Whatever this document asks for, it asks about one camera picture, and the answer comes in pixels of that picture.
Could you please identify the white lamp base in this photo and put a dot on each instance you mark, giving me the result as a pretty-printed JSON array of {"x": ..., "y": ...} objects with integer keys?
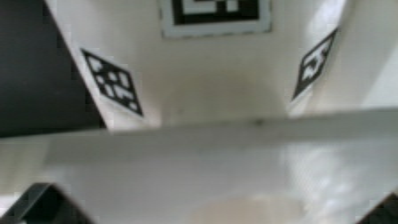
[{"x": 201, "y": 110}]

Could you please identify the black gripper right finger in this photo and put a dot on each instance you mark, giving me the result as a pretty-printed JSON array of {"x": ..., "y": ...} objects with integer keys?
[{"x": 382, "y": 214}]

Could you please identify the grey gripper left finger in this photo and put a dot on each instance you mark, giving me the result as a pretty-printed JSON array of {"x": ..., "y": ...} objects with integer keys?
[{"x": 45, "y": 207}]

